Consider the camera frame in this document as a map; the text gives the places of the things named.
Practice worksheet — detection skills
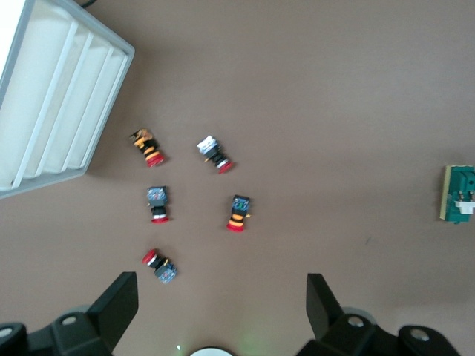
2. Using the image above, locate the green load switch tan base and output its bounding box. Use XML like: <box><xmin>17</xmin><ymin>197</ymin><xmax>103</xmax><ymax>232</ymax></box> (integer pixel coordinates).
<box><xmin>437</xmin><ymin>164</ymin><xmax>475</xmax><ymax>225</ymax></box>

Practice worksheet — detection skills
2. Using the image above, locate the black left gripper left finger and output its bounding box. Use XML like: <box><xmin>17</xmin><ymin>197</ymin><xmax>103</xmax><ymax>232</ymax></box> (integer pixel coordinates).
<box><xmin>27</xmin><ymin>271</ymin><xmax>140</xmax><ymax>356</ymax></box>

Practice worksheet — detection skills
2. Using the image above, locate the red pushbutton blue-grey body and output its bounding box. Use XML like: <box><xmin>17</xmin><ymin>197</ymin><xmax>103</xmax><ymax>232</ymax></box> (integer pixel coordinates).
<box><xmin>145</xmin><ymin>185</ymin><xmax>172</xmax><ymax>225</ymax></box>
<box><xmin>140</xmin><ymin>248</ymin><xmax>179</xmax><ymax>286</ymax></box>
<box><xmin>195</xmin><ymin>135</ymin><xmax>234</xmax><ymax>175</ymax></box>

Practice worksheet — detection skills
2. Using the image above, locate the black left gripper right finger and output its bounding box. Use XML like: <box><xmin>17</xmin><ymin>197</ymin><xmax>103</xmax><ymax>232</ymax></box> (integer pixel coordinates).
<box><xmin>296</xmin><ymin>273</ymin><xmax>400</xmax><ymax>356</ymax></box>

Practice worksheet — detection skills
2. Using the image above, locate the red pushbutton yellow striped collar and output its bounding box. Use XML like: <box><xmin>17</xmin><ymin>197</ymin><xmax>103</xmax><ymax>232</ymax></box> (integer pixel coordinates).
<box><xmin>225</xmin><ymin>194</ymin><xmax>254</xmax><ymax>234</ymax></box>

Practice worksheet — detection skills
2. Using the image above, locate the white divided storage bin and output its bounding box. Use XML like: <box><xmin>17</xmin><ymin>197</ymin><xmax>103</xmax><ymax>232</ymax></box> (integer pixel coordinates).
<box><xmin>0</xmin><ymin>0</ymin><xmax>136</xmax><ymax>200</ymax></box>

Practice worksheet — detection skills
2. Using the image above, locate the red pushbutton orange body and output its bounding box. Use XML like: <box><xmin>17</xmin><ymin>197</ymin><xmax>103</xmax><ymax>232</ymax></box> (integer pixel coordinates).
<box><xmin>128</xmin><ymin>128</ymin><xmax>166</xmax><ymax>168</ymax></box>

